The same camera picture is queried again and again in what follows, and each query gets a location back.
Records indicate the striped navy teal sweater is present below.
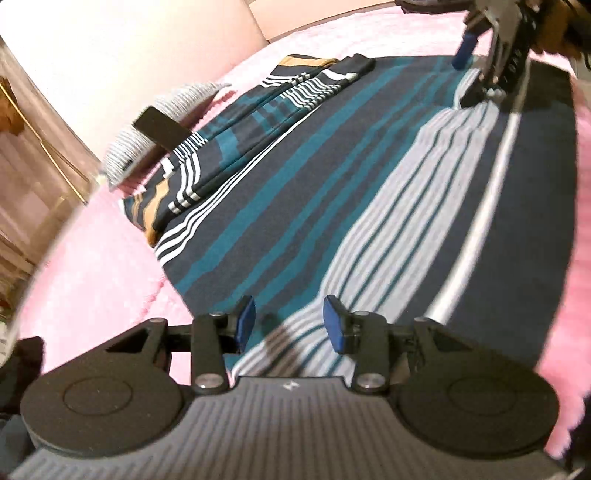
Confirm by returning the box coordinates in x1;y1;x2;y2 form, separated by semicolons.
123;54;577;376

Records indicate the gold metal clothes rack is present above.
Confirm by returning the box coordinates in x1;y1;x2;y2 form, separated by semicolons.
1;77;90;205

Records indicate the grey knit pouch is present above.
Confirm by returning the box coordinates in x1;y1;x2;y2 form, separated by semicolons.
102;82;228;190

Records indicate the black strap on pouch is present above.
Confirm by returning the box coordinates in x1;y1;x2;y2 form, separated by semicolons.
132;106;194;151

